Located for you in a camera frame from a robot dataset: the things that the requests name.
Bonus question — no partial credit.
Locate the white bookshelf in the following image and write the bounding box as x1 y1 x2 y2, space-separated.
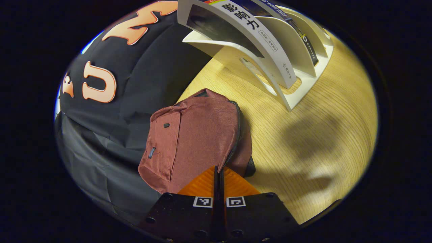
182 0 334 112

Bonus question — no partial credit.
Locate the night scene cover book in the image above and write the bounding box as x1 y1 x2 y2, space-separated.
241 0 319 67

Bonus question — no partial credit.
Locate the dark red schoolbag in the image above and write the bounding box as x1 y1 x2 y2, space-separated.
138 88 256 194

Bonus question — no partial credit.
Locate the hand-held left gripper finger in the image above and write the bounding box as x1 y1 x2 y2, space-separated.
219 165 300 242
138 165 220 242

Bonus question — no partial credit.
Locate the white portrait cover book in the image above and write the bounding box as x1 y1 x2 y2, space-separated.
177 0 302 90

